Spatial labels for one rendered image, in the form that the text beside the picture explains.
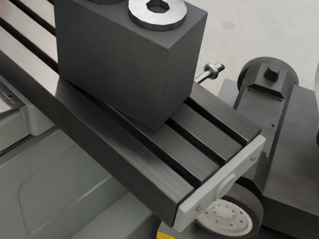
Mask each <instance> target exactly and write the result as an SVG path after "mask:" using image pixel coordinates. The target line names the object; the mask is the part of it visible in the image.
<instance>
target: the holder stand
mask: <svg viewBox="0 0 319 239"><path fill-rule="evenodd" d="M53 4H54V17H55V29H56V47H57V60H58V73H59V76H60V77H62V78H64V79H65V80H67V81H69V82H70V83H72V84H74V85H76V86H77V87H79V88H81V89H82V90H84V91H86V92H88V93H89V94H91V95H93V96H94V97H96V98H98V99H100V100H102V101H103V102H105V103H107V104H109V105H110V106H112V107H114V108H116V109H117V110H119V111H121V112H122V113H124V114H126V115H128V116H129V117H131V118H133V119H135V120H136V121H138V122H140V123H141V124H143V125H145V126H147V127H148V128H150V129H152V130H154V131H157V130H158V129H159V128H160V127H161V126H162V125H163V123H164V122H165V121H166V120H167V119H168V118H169V117H170V116H171V115H172V114H173V113H174V111H175V110H176V109H177V108H178V107H179V106H180V105H181V104H182V103H183V102H184V100H185V99H186V98H187V97H188V96H189V95H190V94H191V90H192V86H193V81H194V77H195V72H196V68H197V62H198V58H199V53H200V48H201V44H202V40H203V35H204V31H205V26H206V20H207V16H208V12H207V11H205V10H203V9H201V8H199V7H197V6H194V5H192V4H190V3H188V2H186V1H184V0H53Z"/></svg>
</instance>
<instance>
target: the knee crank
mask: <svg viewBox="0 0 319 239"><path fill-rule="evenodd" d="M224 69H225V66H224V65H223V64H219V63H216V64H215V65H214V64H211V63H208V64H206V65H205V66H204V72H203V73H202V74H200V75H199V76H198V77H196V78H195V79H194V81H195V82H197V83H198V84H200V83H202V82H203V81H204V80H206V79H207V78H209V79H211V80H214V79H216V78H217V77H218V75H219V72H221V71H222V70H224Z"/></svg>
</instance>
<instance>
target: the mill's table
mask: <svg viewBox="0 0 319 239"><path fill-rule="evenodd" d="M0 75H1V76H2V77H3V78H5V79H6V80H7V81H8V82H9V83H10V84H11V85H12V86H13V87H15V88H16V89H17V90H18V91H19V92H20V93H21V94H22V95H23V96H25V97H26V98H27V99H28V100H29V101H30V102H31V103H32V104H33V105H35V106H36V107H37V108H38V109H39V110H40V111H41V112H42V113H43V114H45V115H46V116H47V117H48V118H49V119H50V120H51V121H52V122H53V123H55V124H56V125H57V126H58V127H59V128H60V129H61V130H62V131H63V132H64V133H66V134H67V135H68V136H69V137H70V138H71V139H72V140H73V141H74V142H75V143H76V144H77V145H78V146H80V147H81V148H82V149H83V150H84V151H85V152H86V153H87V154H88V155H90V156H91V157H92V158H93V159H94V160H95V161H96V162H97V163H99V164H100V165H101V166H102V167H103V168H104V169H105V170H106V171H107V172H108V173H110V174H111V175H112V176H113V177H114V178H115V179H116V180H117V181H118V182H120V183H121V184H122V185H123V186H124V187H125V188H126V189H127V190H128V191H130V192H131V193H132V194H133V195H134V196H135V197H136V198H137V199H138V200H140V201H141V202H142V203H143V204H144V205H145V206H146V207H147V208H148V209H150V210H151V211H152V212H153V213H154V214H155V215H156V216H157V217H158V218H160V219H161V220H162V221H163V222H164V223H165V224H166V225H167V226H168V227H170V228H172V227H173V228H174V229H175V230H176V231H178V232H181V231H182V230H184V229H185V228H186V227H187V226H188V225H189V224H190V223H191V222H192V221H193V220H194V219H196V218H197V217H198V216H199V215H200V214H201V213H202V212H203V211H204V210H205V209H206V208H208V207H209V206H210V205H211V204H212V203H213V202H214V201H215V200H216V199H220V198H222V197H223V196H224V195H225V194H226V193H227V192H228V191H229V190H230V188H231V187H232V185H233V184H234V182H235V181H236V180H237V179H238V178H239V177H240V176H242V175H243V174H244V173H245V172H246V171H247V170H248V169H249V168H250V167H251V166H252V165H253V164H254V163H256V162H257V160H258V157H259V155H260V153H261V150H262V148H263V146H264V144H265V141H266V138H265V137H263V136H262V135H260V133H261V130H262V128H260V127H259V126H257V125H256V124H254V123H253V122H252V121H250V120H249V119H248V118H246V117H245V116H243V115H242V114H241V113H239V112H238V111H236V110H235V109H233V108H232V107H231V106H229V105H228V104H226V103H225V102H224V101H222V100H221V99H219V98H218V97H216V96H215V95H214V94H213V93H211V92H210V91H208V90H207V89H206V88H204V87H203V86H201V85H200V84H198V83H197V82H195V81H193V86H192V90H191V94H190V95H189V96H188V97H187V98H186V99H185V100H184V102H183V103H182V104H181V105H180V106H179V107H178V108H177V109H176V110H175V111H174V113H173V114H172V115H171V116H170V117H169V118H168V119H167V120H166V121H165V122H164V123H163V125H162V126H161V127H160V128H159V129H158V130H157V131H154V130H152V129H150V128H148V127H147V126H145V125H143V124H141V123H140V122H138V121H136V120H135V119H133V118H131V117H129V116H128V115H126V114H124V113H122V112H121V111H119V110H117V109H116V108H114V107H112V106H110V105H109V104H107V103H105V102H103V101H102V100H100V99H98V98H96V97H94V96H93V95H91V94H89V93H88V92H86V91H84V90H82V89H81V88H79V87H77V86H76V85H74V84H72V83H70V82H69V81H67V80H65V79H64V78H62V77H60V76H59V73H58V60H57V47H56V29H55V17H54V4H53V0H0Z"/></svg>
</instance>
